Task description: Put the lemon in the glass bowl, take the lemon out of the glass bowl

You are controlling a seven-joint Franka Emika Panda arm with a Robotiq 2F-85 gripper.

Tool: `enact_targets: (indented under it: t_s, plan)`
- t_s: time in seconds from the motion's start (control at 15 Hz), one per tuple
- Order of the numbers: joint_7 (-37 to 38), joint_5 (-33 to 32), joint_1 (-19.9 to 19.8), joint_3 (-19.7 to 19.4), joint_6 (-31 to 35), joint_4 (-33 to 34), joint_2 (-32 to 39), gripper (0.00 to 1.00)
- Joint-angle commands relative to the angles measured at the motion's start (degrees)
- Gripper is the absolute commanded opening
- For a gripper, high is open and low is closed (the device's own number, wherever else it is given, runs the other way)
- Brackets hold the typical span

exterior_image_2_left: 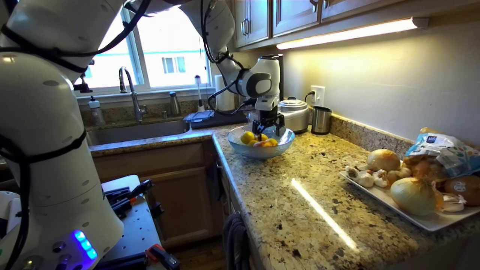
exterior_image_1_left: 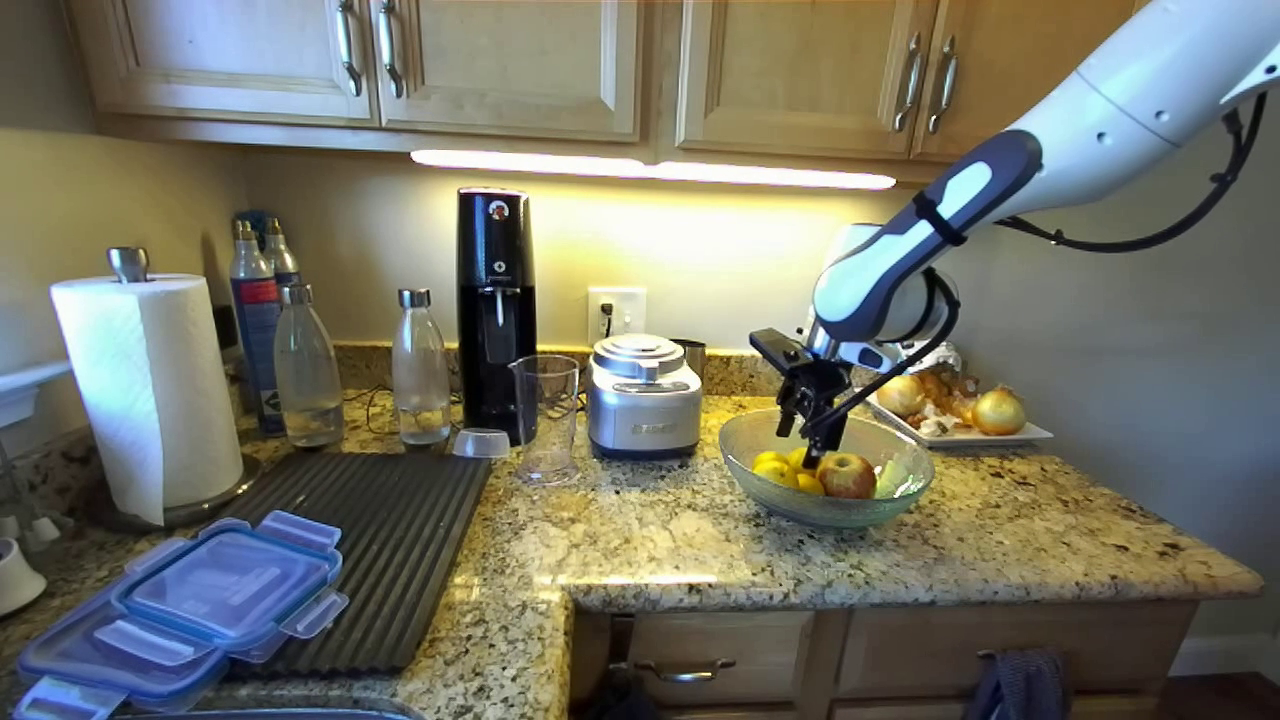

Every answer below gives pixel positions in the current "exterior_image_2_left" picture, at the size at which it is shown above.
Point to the large yellow onion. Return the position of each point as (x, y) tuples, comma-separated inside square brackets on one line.
[(412, 195)]

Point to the camera on mount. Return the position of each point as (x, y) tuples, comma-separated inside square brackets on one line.
[(85, 80)]

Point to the upper cabinet door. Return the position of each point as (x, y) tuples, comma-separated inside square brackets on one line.
[(257, 20), (294, 15)]

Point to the small yellow onion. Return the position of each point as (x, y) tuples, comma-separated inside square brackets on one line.
[(383, 160)]

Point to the grey hanging towel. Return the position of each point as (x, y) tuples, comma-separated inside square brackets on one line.
[(235, 243)]

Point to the wooden cabinet door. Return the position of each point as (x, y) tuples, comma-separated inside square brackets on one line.
[(187, 206)]

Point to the steel tap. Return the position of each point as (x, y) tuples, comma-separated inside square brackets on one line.
[(133, 93)]

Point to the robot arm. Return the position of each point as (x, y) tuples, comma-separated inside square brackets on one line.
[(45, 142)]

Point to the plastic bag of shallots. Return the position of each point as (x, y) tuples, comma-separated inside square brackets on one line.
[(442, 152)]

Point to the black drying mat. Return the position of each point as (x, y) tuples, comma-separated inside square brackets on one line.
[(221, 120)]

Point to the upper cabinet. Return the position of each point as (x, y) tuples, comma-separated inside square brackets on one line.
[(296, 15)]

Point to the window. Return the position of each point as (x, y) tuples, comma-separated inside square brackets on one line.
[(172, 52)]

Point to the small yellow lemon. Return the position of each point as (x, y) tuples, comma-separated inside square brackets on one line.
[(272, 141)]

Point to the wooden drawer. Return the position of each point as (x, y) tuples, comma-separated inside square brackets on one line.
[(150, 161)]

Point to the steel bottle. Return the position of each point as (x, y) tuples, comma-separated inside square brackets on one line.
[(174, 105)]

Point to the loose shallot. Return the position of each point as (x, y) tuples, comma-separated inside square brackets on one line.
[(398, 174)]

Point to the silver rice cooker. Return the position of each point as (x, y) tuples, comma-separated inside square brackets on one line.
[(294, 116)]

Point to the steel sink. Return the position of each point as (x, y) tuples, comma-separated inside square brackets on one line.
[(138, 132)]

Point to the dish brush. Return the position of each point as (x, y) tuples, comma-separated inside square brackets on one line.
[(200, 93)]

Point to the soap dispenser bottle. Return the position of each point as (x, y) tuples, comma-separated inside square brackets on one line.
[(96, 112)]

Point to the paper towel roll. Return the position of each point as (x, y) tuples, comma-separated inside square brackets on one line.
[(224, 99)]

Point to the dark hanging towel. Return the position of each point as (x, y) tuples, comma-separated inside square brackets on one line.
[(215, 182)]

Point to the blue cloth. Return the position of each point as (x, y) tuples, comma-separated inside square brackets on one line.
[(198, 116)]

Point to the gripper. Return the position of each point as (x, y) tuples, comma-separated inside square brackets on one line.
[(267, 118)]

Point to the glass bowl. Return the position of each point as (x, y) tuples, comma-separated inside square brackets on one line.
[(258, 152)]

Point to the black and orange clamp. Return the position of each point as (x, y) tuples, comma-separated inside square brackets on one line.
[(161, 257), (127, 197)]

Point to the white wall socket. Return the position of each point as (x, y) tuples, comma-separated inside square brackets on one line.
[(319, 95)]

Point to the orange peach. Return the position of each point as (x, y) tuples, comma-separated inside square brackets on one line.
[(263, 143)]

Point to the under-cabinet light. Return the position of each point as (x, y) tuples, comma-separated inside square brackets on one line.
[(348, 34)]

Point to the white rectangular plate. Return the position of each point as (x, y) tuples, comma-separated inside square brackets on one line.
[(378, 195)]

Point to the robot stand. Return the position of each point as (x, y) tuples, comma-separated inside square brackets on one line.
[(138, 228)]

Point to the garlic bulb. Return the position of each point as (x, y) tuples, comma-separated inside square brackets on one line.
[(362, 178), (453, 203), (381, 179)]

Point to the steel cup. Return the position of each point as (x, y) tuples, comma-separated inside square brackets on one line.
[(321, 120)]

